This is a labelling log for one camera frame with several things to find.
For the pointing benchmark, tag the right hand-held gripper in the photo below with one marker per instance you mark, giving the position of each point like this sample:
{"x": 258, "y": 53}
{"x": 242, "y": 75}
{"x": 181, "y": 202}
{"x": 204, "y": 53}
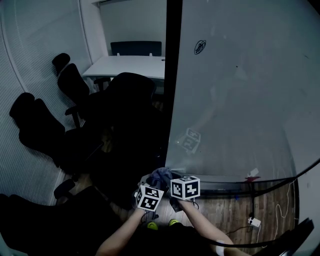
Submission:
{"x": 185, "y": 188}

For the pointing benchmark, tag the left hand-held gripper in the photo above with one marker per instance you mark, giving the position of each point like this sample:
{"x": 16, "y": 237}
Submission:
{"x": 150, "y": 198}

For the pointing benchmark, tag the blue-grey cloth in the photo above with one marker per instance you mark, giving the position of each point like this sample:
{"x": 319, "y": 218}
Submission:
{"x": 161, "y": 175}

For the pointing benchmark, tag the large whiteboard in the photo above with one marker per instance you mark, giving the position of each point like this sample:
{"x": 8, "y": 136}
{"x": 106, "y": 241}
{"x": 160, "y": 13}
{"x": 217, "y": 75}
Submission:
{"x": 171, "y": 75}

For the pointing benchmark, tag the person's left forearm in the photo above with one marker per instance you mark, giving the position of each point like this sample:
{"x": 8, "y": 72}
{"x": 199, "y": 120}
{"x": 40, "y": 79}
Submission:
{"x": 120, "y": 235}

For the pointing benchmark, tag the person's right forearm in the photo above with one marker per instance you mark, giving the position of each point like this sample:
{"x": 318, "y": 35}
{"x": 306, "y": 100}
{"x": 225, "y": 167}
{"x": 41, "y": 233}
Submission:
{"x": 200, "y": 222}

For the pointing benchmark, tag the red whiteboard eraser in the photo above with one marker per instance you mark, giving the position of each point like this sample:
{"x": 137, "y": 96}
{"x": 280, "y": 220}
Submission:
{"x": 252, "y": 178}

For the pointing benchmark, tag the person's green left shoe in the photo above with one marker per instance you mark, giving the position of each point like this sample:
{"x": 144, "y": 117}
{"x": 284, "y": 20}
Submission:
{"x": 152, "y": 225}

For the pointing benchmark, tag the person's green shoe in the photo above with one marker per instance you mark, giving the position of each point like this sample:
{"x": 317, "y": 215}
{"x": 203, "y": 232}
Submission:
{"x": 152, "y": 225}
{"x": 173, "y": 222}

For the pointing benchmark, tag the person's green right shoe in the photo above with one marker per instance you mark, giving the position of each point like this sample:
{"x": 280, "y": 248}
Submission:
{"x": 173, "y": 222}

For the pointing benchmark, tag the person's black clothing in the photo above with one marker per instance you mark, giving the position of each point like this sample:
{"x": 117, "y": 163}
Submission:
{"x": 170, "y": 242}

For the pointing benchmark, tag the white paper tag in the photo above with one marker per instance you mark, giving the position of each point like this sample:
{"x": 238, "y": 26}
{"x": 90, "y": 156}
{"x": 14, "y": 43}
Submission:
{"x": 253, "y": 172}

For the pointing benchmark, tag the white power adapter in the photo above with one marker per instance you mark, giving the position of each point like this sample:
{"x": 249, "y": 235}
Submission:
{"x": 254, "y": 222}

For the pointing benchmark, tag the black office chair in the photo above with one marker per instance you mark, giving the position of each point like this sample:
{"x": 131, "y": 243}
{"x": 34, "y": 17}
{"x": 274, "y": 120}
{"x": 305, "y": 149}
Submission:
{"x": 50, "y": 225}
{"x": 132, "y": 105}
{"x": 37, "y": 125}
{"x": 75, "y": 82}

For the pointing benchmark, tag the white desk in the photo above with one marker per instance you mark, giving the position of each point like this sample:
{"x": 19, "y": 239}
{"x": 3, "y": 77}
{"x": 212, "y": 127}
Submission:
{"x": 125, "y": 66}

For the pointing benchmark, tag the black desk screen panel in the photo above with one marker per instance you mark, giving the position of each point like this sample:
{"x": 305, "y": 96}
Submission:
{"x": 136, "y": 48}

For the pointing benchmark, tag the white window blinds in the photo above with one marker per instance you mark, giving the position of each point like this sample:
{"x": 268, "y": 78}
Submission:
{"x": 37, "y": 50}

